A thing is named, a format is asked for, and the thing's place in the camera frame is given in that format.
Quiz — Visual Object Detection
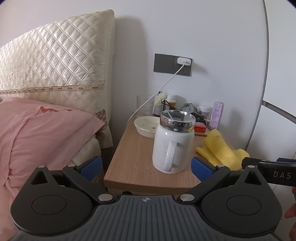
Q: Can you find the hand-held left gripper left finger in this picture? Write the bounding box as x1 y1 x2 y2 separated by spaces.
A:
30 156 116 205

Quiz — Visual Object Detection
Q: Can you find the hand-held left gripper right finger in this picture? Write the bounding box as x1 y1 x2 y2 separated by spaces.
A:
177 156 269 205

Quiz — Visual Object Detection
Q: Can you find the yellow cleaning cloth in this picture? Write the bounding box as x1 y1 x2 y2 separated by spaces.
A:
196 129 250 171

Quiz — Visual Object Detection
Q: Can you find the white mug with chrome rim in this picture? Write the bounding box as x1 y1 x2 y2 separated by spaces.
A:
152 110 196 174

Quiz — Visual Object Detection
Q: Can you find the person's right hand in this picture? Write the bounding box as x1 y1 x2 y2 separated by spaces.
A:
285 186 296 240

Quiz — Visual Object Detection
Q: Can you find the cream mattress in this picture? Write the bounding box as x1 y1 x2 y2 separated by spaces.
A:
71 136 102 168

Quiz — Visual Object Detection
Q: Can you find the wooden nightstand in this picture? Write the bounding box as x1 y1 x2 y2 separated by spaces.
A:
104 119 239 197

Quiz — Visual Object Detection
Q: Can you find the purple carton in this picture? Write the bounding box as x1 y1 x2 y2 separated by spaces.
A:
209 101 225 130

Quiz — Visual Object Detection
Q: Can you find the white round jar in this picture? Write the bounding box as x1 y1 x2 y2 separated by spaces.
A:
199 105 213 118

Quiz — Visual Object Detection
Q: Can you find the grey crumpled cloth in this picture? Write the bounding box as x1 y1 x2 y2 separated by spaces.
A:
180 103 196 114

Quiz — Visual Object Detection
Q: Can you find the pink pillow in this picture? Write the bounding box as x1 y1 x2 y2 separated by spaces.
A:
0 97 105 232

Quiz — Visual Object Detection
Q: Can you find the white ceramic dish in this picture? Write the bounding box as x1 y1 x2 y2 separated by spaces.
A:
134 116 160 139

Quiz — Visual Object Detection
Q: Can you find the reed diffuser bottle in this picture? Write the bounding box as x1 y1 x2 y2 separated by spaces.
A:
162 100 176 112

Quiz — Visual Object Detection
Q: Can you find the white-capped pill bottle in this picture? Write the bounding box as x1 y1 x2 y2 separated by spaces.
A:
167 94 177 110

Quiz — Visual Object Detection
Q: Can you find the clear glass cup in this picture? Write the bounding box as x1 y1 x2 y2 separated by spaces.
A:
136 95 155 118

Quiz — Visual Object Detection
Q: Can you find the white artificial flower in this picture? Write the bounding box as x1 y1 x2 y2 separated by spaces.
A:
154 92 167 107

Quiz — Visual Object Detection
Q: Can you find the white charger plug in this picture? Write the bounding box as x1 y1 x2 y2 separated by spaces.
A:
176 57 192 66

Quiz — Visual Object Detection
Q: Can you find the cream quilted headboard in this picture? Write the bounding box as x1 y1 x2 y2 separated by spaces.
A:
0 9 116 149

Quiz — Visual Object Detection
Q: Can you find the white charger cable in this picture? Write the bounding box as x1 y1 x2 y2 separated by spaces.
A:
126 64 185 130

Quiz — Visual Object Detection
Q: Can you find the grey curved metal frame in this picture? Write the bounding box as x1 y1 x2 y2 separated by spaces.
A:
245 0 296 151

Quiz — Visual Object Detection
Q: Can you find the grey wall socket panel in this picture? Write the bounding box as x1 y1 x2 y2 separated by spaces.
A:
154 53 193 77

